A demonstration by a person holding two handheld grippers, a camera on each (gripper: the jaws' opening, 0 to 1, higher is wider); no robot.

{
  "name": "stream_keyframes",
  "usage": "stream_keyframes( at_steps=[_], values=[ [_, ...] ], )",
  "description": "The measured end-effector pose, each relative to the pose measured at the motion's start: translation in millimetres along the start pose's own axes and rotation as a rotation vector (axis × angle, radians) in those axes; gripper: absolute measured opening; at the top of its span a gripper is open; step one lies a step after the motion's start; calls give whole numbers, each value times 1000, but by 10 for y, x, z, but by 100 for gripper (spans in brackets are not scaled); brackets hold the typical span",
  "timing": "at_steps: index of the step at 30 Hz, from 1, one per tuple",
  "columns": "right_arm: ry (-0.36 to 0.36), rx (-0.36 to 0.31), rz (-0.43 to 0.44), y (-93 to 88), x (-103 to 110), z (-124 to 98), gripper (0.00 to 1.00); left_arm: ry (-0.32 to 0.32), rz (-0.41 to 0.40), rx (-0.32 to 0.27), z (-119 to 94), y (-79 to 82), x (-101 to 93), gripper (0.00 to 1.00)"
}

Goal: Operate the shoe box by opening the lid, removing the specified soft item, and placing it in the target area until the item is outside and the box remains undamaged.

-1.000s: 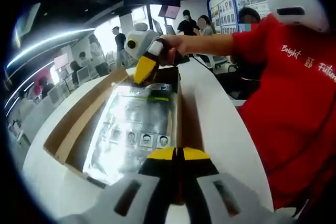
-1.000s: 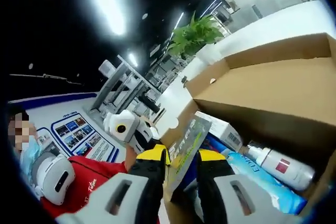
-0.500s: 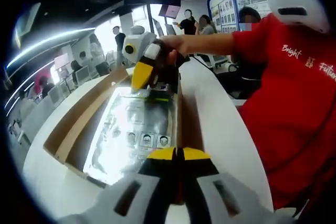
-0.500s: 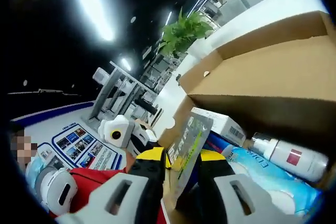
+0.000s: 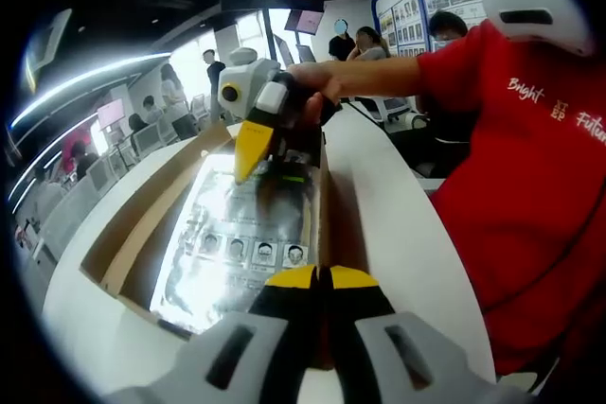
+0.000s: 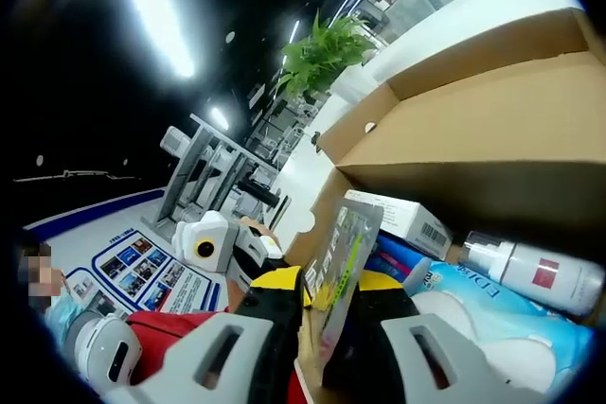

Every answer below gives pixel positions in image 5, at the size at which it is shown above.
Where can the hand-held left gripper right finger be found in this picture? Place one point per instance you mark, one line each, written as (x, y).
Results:
(360, 323)

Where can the person in red shirt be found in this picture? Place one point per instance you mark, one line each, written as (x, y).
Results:
(521, 186)

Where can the brown cardboard shoe box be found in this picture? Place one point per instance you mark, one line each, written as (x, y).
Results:
(137, 224)

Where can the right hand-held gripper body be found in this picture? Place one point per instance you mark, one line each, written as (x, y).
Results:
(246, 87)

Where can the person's right hand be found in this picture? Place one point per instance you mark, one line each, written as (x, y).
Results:
(317, 92)

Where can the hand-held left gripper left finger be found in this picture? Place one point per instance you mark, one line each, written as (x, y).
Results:
(284, 328)

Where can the white office chair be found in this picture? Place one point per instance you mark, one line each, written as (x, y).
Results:
(397, 110)

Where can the ceiling air conditioner vent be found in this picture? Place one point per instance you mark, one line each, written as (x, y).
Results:
(45, 49)

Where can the clear printed soft plastic packet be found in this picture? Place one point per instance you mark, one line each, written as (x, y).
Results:
(227, 215)

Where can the blue wall display board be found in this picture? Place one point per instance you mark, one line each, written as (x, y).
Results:
(407, 11)

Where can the pink wall screen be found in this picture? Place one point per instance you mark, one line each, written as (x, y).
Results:
(78, 139)

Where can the pink white hanging monitor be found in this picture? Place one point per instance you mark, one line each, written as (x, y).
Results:
(305, 22)

